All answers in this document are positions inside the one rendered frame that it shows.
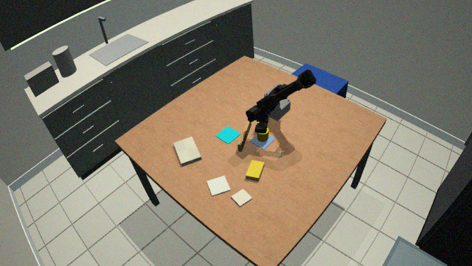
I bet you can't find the olive-yellow cup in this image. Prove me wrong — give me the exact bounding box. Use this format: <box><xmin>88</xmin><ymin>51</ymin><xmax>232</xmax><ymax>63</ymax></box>
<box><xmin>257</xmin><ymin>127</ymin><xmax>269</xmax><ymax>142</ymax></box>

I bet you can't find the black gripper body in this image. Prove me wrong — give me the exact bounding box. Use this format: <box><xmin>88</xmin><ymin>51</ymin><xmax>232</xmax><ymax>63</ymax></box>
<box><xmin>255</xmin><ymin>112</ymin><xmax>271</xmax><ymax>134</ymax></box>

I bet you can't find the yellow rectangular block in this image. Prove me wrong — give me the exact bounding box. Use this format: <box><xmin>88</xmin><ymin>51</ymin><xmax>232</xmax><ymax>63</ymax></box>
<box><xmin>246</xmin><ymin>160</ymin><xmax>265</xmax><ymax>181</ymax></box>

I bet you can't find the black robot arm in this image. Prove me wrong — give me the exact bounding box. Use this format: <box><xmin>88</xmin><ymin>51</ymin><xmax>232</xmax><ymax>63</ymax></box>
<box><xmin>246</xmin><ymin>70</ymin><xmax>317</xmax><ymax>122</ymax></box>

